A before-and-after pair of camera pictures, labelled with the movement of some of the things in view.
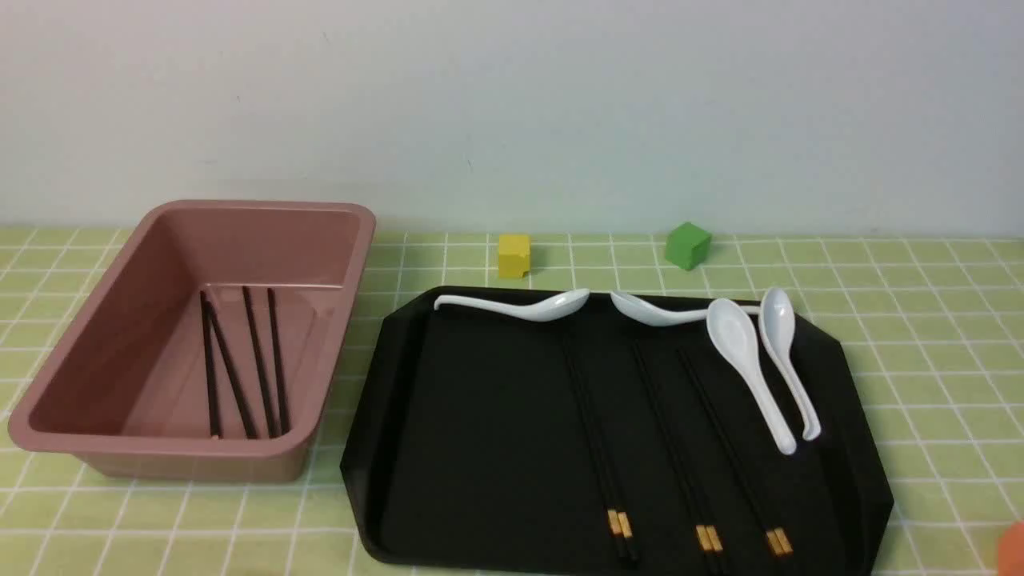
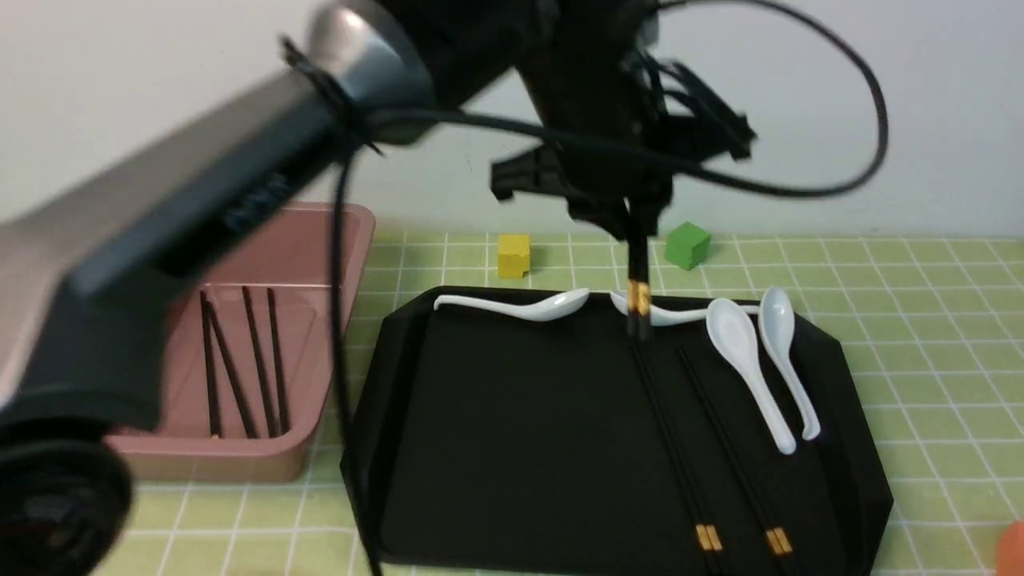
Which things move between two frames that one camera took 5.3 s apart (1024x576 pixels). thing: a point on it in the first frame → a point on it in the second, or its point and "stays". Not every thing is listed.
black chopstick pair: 618,522 → 638,290
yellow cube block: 514,255 stays
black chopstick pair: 710,533 stays
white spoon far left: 542,309 stays
